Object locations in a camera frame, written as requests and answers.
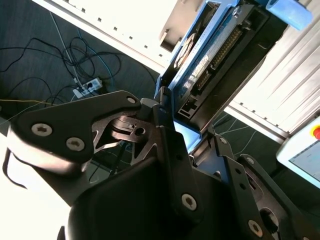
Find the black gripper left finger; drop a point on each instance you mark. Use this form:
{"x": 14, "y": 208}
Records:
{"x": 62, "y": 117}

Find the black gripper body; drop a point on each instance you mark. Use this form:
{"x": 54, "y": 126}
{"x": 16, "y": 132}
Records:
{"x": 125, "y": 205}

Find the hard disk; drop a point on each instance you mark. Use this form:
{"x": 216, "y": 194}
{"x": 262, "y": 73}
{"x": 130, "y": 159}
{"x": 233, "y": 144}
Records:
{"x": 240, "y": 62}

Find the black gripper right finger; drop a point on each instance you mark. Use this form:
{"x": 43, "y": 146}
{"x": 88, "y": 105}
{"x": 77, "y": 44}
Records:
{"x": 272, "y": 195}

